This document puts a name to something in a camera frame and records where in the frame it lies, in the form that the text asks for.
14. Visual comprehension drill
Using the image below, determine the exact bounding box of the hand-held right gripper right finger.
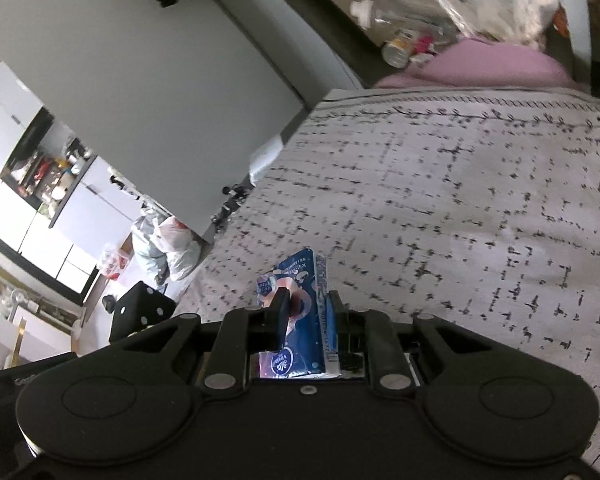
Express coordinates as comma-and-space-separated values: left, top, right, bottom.
325, 290, 491, 393

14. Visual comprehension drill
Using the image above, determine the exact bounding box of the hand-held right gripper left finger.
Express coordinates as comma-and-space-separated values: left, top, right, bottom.
110, 287, 292, 392

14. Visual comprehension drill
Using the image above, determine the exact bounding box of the blue tissue packet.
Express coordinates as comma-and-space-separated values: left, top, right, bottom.
250, 248, 342, 379

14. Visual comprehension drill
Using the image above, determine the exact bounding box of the white plastic bag red print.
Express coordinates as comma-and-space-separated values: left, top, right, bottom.
152, 216, 203, 282

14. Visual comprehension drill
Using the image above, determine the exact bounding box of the black dice stool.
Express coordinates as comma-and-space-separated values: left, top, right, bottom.
109, 281, 177, 343

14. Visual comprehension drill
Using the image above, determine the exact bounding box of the grey plastic bag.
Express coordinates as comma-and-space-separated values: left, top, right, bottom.
131, 210, 170, 286

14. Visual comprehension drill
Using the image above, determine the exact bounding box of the white box appliance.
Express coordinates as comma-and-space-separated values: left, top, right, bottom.
248, 134, 286, 185

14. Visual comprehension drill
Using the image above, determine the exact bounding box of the white patterned bedsheet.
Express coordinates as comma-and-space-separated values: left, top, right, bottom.
175, 87, 600, 480

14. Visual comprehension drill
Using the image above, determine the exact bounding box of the red and white plastic bag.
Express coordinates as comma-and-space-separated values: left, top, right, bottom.
99, 243, 132, 281

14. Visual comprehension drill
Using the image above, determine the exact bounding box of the white kitchen counter cabinet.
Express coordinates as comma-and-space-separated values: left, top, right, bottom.
47, 155, 146, 281

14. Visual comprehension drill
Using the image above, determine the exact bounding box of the black range hood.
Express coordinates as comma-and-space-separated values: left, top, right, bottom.
0, 106, 56, 181

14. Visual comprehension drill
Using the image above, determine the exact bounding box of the black upright panel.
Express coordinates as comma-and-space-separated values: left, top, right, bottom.
207, 0, 381, 92

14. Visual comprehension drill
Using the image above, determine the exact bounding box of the pink pillow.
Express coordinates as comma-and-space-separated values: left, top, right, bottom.
375, 37, 578, 90

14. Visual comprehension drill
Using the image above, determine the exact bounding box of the clear plastic bottle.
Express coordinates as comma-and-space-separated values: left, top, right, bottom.
350, 0, 458, 36

